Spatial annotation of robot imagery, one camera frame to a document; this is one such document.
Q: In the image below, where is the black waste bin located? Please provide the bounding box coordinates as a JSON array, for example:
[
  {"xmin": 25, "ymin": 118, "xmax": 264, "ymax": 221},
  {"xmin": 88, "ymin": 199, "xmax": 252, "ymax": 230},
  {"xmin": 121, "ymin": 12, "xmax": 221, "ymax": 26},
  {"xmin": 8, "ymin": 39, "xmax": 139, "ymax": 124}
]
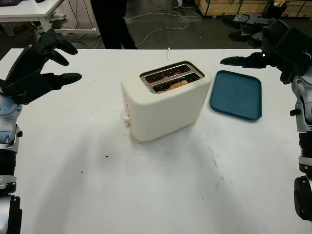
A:
[{"xmin": 267, "ymin": 0, "xmax": 287, "ymax": 19}]

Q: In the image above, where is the grey box under desk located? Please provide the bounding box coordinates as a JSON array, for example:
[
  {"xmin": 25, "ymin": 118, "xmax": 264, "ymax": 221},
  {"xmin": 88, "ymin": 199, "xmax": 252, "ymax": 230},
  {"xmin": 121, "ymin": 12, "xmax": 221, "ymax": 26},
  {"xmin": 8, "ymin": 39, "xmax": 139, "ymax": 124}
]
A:
[{"xmin": 0, "ymin": 23, "xmax": 19, "ymax": 37}]

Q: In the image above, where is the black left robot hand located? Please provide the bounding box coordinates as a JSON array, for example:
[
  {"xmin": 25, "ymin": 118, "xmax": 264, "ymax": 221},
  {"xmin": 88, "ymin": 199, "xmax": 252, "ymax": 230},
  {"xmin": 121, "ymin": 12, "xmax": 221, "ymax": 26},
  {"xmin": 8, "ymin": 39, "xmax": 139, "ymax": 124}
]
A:
[{"xmin": 4, "ymin": 28, "xmax": 82, "ymax": 90}]

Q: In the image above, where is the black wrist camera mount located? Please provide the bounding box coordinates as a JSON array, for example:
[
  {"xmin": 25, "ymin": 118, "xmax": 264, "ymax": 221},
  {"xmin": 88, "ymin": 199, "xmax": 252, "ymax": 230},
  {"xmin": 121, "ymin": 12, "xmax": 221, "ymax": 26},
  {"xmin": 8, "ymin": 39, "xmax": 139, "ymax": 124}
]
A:
[
  {"xmin": 273, "ymin": 28, "xmax": 312, "ymax": 76},
  {"xmin": 1, "ymin": 70, "xmax": 53, "ymax": 105}
]

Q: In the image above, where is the person in black trousers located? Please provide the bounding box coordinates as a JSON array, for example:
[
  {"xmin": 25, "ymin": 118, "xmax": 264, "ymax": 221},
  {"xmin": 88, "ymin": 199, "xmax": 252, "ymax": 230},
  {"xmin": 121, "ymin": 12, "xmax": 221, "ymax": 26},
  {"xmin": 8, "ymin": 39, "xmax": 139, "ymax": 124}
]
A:
[{"xmin": 96, "ymin": 0, "xmax": 139, "ymax": 50}]

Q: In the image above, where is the toast slice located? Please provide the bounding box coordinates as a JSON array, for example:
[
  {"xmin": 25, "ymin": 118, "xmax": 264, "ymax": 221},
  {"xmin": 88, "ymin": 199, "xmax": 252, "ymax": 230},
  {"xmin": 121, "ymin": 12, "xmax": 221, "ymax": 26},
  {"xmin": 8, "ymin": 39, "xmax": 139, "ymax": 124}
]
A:
[{"xmin": 156, "ymin": 78, "xmax": 190, "ymax": 95}]

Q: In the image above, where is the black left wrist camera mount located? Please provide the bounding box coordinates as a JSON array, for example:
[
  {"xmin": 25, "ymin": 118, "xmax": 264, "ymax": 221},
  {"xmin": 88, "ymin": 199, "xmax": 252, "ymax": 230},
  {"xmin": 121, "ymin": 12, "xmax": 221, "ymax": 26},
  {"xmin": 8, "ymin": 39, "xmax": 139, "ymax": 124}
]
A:
[{"xmin": 1, "ymin": 70, "xmax": 53, "ymax": 105}]

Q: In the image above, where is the cream two-slot toaster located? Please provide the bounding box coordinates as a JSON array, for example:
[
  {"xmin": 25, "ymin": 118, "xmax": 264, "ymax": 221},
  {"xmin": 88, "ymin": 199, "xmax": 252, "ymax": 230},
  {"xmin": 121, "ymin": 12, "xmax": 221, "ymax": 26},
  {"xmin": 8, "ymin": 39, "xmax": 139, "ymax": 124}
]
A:
[{"xmin": 120, "ymin": 60, "xmax": 212, "ymax": 142}]

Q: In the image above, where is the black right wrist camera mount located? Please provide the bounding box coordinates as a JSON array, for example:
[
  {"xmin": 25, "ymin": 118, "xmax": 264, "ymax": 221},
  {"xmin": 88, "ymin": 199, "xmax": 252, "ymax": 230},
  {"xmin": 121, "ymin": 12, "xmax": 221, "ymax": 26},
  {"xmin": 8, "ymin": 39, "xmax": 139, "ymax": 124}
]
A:
[{"xmin": 273, "ymin": 28, "xmax": 312, "ymax": 76}]

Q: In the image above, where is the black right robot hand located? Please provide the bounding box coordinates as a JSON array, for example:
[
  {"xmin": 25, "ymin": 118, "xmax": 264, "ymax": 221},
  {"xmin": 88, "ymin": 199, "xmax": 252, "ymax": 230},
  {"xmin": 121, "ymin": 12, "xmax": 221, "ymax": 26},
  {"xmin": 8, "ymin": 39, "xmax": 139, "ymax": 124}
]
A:
[{"xmin": 220, "ymin": 13, "xmax": 301, "ymax": 85}]

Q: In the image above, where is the wooden shipping crate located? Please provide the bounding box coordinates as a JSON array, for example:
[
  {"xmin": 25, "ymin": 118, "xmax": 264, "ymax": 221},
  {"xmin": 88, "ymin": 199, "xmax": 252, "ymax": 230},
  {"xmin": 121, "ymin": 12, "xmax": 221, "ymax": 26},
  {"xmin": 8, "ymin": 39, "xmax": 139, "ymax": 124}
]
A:
[{"xmin": 197, "ymin": 0, "xmax": 312, "ymax": 18}]

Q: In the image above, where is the blue plastic tray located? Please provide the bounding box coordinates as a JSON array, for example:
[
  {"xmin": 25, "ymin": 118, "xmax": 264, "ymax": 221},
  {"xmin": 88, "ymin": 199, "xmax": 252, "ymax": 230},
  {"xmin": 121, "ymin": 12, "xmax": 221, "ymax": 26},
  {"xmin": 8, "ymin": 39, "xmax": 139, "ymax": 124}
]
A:
[{"xmin": 209, "ymin": 70, "xmax": 263, "ymax": 122}]

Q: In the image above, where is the white office desk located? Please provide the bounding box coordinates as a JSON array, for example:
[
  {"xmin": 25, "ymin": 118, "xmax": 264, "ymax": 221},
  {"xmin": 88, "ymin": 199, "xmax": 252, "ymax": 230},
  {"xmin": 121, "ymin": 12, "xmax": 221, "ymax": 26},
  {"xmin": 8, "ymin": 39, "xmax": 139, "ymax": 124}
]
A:
[{"xmin": 0, "ymin": 0, "xmax": 102, "ymax": 37}]

